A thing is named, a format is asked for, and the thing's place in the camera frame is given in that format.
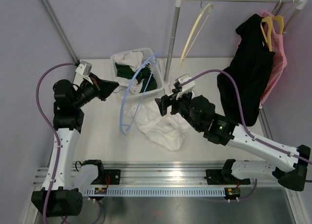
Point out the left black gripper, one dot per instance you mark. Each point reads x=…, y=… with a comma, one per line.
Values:
x=103, y=88

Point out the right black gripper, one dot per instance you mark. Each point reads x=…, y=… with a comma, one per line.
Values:
x=165, y=101

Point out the white printed t shirt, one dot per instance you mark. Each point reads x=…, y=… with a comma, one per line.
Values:
x=167, y=131

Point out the green and white t shirt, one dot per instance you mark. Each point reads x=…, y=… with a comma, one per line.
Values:
x=127, y=64

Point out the black t shirt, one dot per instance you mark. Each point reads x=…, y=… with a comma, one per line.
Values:
x=251, y=67

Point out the cream plastic hanger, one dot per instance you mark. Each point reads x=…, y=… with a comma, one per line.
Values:
x=199, y=23

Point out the yellow hanger front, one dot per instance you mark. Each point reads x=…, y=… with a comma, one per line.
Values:
x=266, y=26

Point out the yellow hanger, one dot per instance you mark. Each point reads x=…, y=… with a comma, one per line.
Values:
x=278, y=20
x=266, y=26

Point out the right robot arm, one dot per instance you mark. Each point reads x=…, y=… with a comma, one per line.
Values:
x=284, y=164

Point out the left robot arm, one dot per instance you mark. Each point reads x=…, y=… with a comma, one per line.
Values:
x=61, y=194

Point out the pink t shirt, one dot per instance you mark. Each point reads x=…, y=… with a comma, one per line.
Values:
x=279, y=59

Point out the yellow hanger back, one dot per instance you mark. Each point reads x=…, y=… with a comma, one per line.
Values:
x=278, y=20

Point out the white plastic basket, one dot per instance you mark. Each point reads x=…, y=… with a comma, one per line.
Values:
x=135, y=75

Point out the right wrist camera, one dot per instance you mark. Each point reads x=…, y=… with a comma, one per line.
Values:
x=183, y=85

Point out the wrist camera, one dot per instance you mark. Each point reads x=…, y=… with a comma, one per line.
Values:
x=83, y=69
x=183, y=85

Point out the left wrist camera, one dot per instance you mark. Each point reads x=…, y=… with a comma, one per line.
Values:
x=83, y=69

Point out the aluminium mounting rail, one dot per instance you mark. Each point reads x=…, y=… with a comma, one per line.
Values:
x=154, y=174

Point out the white slotted cable duct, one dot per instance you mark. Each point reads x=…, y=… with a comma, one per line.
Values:
x=155, y=192

